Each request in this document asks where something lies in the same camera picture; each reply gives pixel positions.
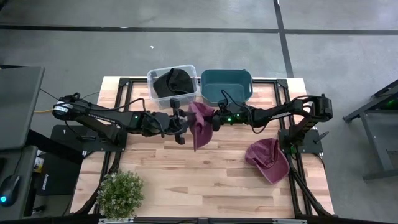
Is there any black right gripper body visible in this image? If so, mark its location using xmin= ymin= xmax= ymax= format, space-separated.
xmin=221 ymin=107 xmax=251 ymax=127

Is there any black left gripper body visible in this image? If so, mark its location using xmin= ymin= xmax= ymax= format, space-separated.
xmin=141 ymin=108 xmax=184 ymax=138

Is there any maroon baseball cap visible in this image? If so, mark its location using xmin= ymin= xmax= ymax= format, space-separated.
xmin=188 ymin=101 xmax=216 ymax=152
xmin=244 ymin=138 xmax=290 ymax=185

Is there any black baseball cap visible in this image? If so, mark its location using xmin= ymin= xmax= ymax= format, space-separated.
xmin=154 ymin=73 xmax=172 ymax=98
xmin=167 ymin=68 xmax=195 ymax=96

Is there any teal plastic bin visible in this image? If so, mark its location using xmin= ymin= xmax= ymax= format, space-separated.
xmin=200 ymin=68 xmax=254 ymax=107

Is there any clear plastic bin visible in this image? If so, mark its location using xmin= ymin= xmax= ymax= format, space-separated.
xmin=146 ymin=64 xmax=199 ymax=109

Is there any small green potted plant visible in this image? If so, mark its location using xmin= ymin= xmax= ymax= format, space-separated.
xmin=97 ymin=170 xmax=146 ymax=220

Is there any black box with logo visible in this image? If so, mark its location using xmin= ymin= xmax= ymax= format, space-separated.
xmin=37 ymin=152 xmax=83 ymax=196

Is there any grey metal stand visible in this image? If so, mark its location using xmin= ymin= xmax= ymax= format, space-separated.
xmin=343 ymin=79 xmax=398 ymax=182

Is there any dark grey flat panel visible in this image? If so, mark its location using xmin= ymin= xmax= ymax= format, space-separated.
xmin=0 ymin=65 xmax=45 ymax=152

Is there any black computer mouse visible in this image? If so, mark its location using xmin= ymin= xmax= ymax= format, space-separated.
xmin=0 ymin=175 xmax=21 ymax=207

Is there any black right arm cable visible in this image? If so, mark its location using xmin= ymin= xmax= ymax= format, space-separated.
xmin=220 ymin=89 xmax=270 ymax=134

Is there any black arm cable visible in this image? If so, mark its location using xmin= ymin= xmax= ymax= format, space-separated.
xmin=86 ymin=97 xmax=186 ymax=138
xmin=220 ymin=89 xmax=270 ymax=134

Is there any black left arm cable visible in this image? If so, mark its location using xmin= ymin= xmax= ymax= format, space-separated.
xmin=86 ymin=97 xmax=186 ymax=138

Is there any black aluminium table frame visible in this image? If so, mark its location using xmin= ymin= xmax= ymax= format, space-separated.
xmin=74 ymin=77 xmax=335 ymax=220

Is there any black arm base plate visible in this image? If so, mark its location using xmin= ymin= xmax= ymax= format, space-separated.
xmin=278 ymin=129 xmax=324 ymax=155
xmin=50 ymin=124 xmax=127 ymax=152

